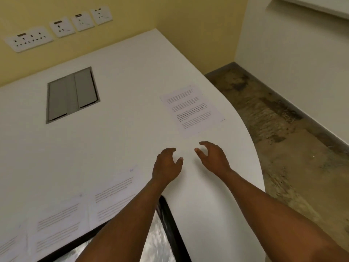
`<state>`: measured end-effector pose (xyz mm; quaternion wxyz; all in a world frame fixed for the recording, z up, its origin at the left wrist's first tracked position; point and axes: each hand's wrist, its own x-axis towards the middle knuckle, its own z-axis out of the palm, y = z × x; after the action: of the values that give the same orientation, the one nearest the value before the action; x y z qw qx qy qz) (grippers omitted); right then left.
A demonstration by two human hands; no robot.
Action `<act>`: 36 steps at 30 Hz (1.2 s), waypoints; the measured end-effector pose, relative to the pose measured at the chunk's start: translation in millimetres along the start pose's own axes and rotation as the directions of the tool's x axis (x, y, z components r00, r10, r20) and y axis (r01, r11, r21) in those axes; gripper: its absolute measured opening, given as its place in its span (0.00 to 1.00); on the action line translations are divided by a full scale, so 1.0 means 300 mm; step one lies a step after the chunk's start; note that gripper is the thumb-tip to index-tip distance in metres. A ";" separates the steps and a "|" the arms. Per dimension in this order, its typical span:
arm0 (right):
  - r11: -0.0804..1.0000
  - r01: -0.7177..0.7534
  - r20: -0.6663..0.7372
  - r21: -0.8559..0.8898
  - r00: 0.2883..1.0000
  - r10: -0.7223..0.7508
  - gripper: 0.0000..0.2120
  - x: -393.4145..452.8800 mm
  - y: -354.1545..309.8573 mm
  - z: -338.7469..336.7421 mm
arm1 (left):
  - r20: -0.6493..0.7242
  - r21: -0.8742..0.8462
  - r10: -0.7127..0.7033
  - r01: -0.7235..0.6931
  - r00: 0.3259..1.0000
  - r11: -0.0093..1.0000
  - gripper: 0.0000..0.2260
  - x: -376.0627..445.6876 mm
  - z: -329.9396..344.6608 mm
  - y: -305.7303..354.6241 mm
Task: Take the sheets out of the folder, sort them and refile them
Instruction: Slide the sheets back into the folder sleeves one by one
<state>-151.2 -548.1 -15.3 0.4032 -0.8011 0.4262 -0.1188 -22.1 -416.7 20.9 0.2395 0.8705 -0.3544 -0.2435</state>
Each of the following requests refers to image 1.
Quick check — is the person's right hand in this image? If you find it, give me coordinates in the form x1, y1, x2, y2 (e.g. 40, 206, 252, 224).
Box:
194, 141, 232, 178

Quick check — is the person's left hand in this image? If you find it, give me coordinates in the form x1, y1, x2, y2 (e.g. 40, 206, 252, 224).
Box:
152, 147, 184, 186

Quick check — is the person's left forearm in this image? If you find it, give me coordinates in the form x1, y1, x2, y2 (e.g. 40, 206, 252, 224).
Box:
75, 179, 165, 262

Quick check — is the person's right forearm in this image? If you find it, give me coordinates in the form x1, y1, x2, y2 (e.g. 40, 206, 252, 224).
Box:
221, 169, 349, 262

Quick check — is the printed white paper sheet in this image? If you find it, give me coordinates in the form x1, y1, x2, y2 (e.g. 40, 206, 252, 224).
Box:
159, 84, 226, 139

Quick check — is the lined white paper sheet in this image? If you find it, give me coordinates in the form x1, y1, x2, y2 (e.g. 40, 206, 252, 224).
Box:
27, 194, 92, 261
0, 224, 29, 262
88, 166, 145, 229

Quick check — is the black framed clear folder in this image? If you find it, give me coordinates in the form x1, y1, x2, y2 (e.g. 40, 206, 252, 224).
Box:
37, 195, 192, 262

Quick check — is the white window sill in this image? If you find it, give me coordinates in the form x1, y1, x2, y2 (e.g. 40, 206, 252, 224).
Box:
268, 0, 349, 20

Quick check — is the grey desk cable hatch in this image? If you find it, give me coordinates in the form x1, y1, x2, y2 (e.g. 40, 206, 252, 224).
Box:
46, 67, 100, 124

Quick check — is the wide white wall socket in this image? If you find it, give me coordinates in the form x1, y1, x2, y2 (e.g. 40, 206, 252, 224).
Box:
5, 26, 54, 53

